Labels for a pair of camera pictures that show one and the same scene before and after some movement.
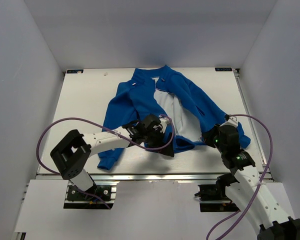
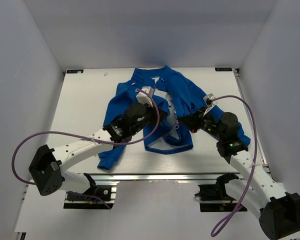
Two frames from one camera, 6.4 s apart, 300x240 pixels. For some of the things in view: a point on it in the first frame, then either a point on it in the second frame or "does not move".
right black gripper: x=207 y=136 to x=193 y=122
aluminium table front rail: x=151 y=177 does not move
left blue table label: x=74 y=71 does not move
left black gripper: x=168 y=151 to x=154 y=113
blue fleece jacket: x=171 y=108 does not move
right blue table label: x=223 y=69 does not move
